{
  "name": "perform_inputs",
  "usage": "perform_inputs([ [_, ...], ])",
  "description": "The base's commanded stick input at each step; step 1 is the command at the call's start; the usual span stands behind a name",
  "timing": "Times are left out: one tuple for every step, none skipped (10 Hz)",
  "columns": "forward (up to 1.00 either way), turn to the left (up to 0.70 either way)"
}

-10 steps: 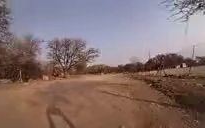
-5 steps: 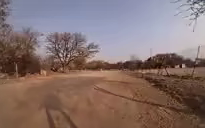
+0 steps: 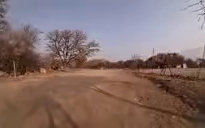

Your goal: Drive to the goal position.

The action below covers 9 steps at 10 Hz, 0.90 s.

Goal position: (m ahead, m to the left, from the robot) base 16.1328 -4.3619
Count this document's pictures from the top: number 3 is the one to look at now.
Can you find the brown dirt road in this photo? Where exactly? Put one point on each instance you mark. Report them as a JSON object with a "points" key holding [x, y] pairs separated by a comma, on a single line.
{"points": [[90, 100]]}

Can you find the large bare tree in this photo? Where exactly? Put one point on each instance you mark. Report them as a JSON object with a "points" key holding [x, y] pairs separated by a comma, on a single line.
{"points": [[69, 46]]}

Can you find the pale boulder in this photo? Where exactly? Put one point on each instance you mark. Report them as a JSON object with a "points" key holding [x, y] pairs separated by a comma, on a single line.
{"points": [[42, 70]]}

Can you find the thin pale post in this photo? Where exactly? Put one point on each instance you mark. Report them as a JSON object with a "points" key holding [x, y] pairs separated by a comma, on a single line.
{"points": [[14, 68]]}

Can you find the dark earth verge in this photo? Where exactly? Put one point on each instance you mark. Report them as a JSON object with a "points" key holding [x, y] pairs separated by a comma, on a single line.
{"points": [[186, 91]]}

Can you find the distant row of trees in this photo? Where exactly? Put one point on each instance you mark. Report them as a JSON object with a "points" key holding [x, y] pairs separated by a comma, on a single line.
{"points": [[163, 61]]}

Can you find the utility pole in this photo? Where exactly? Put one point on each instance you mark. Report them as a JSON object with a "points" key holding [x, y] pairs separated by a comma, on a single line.
{"points": [[153, 53]]}

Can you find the bare overhanging branches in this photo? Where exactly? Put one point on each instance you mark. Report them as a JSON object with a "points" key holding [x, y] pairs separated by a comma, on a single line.
{"points": [[201, 9]]}

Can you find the bare brown bushes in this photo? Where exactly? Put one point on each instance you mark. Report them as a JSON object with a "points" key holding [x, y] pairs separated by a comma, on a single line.
{"points": [[13, 50]]}

